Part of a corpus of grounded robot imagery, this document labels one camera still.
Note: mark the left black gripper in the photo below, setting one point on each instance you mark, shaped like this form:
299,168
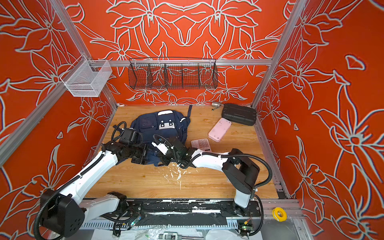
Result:
142,159

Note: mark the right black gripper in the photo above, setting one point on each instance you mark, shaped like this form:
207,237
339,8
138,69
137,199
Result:
163,160

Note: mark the navy blue backpack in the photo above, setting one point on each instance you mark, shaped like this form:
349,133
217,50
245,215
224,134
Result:
166,123

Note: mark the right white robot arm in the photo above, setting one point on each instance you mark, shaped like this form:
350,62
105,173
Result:
245,172

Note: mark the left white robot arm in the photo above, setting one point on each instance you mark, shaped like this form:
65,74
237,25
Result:
64,210

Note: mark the white pink calculator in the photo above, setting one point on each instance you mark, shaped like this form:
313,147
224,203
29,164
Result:
202,144

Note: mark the pink pencil case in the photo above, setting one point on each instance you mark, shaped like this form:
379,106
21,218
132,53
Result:
219,130

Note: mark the silver metal socket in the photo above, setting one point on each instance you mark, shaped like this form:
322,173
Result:
216,104

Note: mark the black hard plastic case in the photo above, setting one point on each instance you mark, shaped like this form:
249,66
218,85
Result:
239,114

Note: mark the yellow tape roll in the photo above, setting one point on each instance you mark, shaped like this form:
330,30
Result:
279,214

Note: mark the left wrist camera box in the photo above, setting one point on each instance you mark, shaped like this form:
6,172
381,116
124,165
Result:
130,137

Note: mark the black wire wall basket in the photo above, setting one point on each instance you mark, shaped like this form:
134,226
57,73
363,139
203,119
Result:
173,74

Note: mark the white wire wall basket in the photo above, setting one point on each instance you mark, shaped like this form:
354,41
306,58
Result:
85,78

